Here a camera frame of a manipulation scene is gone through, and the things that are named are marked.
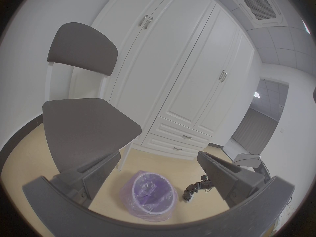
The grey and white chair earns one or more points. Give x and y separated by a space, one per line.
84 127

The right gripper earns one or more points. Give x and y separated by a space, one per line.
195 186

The black plastic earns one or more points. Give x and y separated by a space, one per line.
188 194

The purple plastic bag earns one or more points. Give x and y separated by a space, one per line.
126 196

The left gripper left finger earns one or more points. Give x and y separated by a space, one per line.
96 179

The white trash bin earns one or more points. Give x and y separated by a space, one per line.
137 201

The grey curtain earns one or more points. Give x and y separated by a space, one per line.
256 132

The white wardrobe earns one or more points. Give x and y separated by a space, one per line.
172 58

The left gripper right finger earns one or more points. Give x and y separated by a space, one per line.
222 174

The ceiling air conditioner vent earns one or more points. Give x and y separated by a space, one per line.
259 4

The ceiling light panel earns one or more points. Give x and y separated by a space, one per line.
256 94
306 26

